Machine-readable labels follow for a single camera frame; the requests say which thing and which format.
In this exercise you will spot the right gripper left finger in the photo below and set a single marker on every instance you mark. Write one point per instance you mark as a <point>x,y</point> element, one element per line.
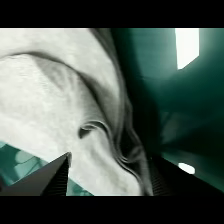
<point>50,178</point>

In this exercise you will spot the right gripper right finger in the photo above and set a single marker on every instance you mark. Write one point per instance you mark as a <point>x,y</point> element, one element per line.
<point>173,181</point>

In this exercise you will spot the light grey garment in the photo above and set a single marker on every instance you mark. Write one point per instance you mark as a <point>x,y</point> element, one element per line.
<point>53,100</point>

